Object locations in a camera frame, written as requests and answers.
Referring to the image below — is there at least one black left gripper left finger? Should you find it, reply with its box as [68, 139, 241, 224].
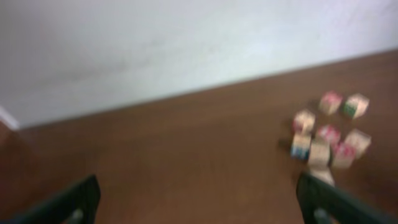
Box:
[18, 175, 101, 223]

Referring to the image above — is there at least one wooden block yellow side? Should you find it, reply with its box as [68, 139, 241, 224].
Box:
[344, 129, 372, 159]

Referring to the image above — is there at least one plain wooden block centre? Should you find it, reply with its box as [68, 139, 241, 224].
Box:
[308, 139, 331, 167]

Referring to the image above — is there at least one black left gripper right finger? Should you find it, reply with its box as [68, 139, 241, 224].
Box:
[296, 172, 397, 223]

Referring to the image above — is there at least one wooden block blue side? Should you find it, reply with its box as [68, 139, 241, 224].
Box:
[290, 133, 312, 159]

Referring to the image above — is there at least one wooden block lower left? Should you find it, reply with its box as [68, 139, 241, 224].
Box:
[309, 167, 335, 186]

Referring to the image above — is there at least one wooden block green side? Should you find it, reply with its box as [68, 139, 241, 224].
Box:
[343, 93, 370, 119]

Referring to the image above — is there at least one red letter U block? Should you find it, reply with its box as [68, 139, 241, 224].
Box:
[319, 91, 343, 115]

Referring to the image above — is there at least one red letter Q block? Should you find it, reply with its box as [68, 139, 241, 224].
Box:
[331, 142, 356, 169]

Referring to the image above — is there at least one wooden block top middle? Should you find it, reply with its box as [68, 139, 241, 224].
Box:
[292, 110, 315, 133]

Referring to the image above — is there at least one red letter V block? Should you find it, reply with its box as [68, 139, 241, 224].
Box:
[315, 124, 341, 144]

